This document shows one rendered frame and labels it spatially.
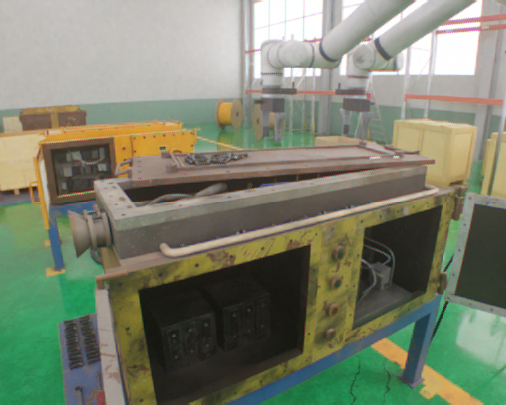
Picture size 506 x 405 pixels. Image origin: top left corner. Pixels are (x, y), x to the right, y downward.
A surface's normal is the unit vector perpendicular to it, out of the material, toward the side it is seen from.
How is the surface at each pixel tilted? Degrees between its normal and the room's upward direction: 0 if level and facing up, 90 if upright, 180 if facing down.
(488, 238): 90
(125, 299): 90
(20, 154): 90
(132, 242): 90
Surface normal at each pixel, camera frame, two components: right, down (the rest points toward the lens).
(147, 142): 0.52, 0.26
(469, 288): -0.58, 0.25
